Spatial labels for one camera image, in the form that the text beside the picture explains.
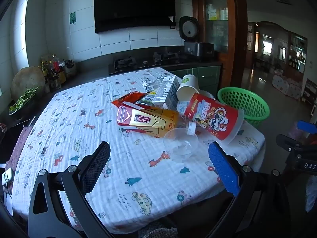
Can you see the crumpled white plastic wrapper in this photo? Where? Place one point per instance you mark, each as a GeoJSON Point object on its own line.
{"type": "Point", "coordinates": [182, 106]}

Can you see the black countertop appliance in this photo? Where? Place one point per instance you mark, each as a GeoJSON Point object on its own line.
{"type": "Point", "coordinates": [198, 50]}

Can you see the white square device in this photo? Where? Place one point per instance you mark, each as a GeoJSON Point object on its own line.
{"type": "Point", "coordinates": [7, 176]}

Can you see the printed blanket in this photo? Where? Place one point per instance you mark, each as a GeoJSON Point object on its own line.
{"type": "Point", "coordinates": [86, 119]}

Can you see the group of condiment bottles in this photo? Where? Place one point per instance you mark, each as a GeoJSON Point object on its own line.
{"type": "Point", "coordinates": [55, 69]}

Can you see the green wall sticker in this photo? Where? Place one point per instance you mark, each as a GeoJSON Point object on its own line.
{"type": "Point", "coordinates": [72, 18]}

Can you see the wooden display cabinet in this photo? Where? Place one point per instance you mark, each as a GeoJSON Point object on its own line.
{"type": "Point", "coordinates": [297, 52]}

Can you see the grey knit cloth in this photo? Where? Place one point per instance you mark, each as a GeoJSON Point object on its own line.
{"type": "Point", "coordinates": [158, 231]}

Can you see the crumpled silver foil wrapper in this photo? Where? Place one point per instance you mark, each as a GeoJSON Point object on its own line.
{"type": "Point", "coordinates": [151, 82]}

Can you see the gold drink bottle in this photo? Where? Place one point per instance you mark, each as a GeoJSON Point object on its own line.
{"type": "Point", "coordinates": [148, 120]}

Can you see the black gas stove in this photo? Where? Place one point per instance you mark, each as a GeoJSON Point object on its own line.
{"type": "Point", "coordinates": [146, 62]}

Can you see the round wooden cutting board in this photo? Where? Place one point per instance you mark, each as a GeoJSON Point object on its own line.
{"type": "Point", "coordinates": [27, 79]}

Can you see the maroon cloth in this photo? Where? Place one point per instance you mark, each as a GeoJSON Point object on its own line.
{"type": "Point", "coordinates": [21, 141]}

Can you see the white patterned play fence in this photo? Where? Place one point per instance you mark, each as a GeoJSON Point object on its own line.
{"type": "Point", "coordinates": [287, 84]}

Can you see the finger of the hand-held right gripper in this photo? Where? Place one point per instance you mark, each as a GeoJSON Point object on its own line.
{"type": "Point", "coordinates": [308, 127]}
{"type": "Point", "coordinates": [287, 140]}

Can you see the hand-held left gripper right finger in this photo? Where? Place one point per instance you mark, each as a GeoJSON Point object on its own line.
{"type": "Point", "coordinates": [223, 168]}

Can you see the white paper cup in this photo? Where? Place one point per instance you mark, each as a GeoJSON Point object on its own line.
{"type": "Point", "coordinates": [187, 89]}

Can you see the black rice cooker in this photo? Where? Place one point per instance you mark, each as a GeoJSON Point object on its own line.
{"type": "Point", "coordinates": [188, 28]}

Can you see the white and blue milk carton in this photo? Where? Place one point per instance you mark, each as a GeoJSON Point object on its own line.
{"type": "Point", "coordinates": [163, 91]}

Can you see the green base cabinets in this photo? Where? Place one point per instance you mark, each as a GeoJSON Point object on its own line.
{"type": "Point", "coordinates": [205, 75]}

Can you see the bowl of green vegetables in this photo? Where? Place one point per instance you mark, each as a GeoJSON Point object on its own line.
{"type": "Point", "coordinates": [23, 101]}

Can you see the red cartoon snack cup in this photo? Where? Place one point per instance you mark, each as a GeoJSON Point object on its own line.
{"type": "Point", "coordinates": [213, 116]}

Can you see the clear plastic cup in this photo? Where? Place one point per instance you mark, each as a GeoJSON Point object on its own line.
{"type": "Point", "coordinates": [180, 143]}

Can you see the wooden glass door cabinet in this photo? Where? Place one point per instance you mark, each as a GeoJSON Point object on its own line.
{"type": "Point", "coordinates": [218, 29]}

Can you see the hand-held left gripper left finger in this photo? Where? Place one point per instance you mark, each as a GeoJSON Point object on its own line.
{"type": "Point", "coordinates": [96, 163]}

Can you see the yellow and red snack packet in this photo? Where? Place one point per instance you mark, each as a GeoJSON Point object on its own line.
{"type": "Point", "coordinates": [128, 98]}

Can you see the green plastic basket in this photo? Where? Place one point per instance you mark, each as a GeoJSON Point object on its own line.
{"type": "Point", "coordinates": [247, 101]}

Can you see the black range hood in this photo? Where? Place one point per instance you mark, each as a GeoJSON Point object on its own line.
{"type": "Point", "coordinates": [133, 5]}

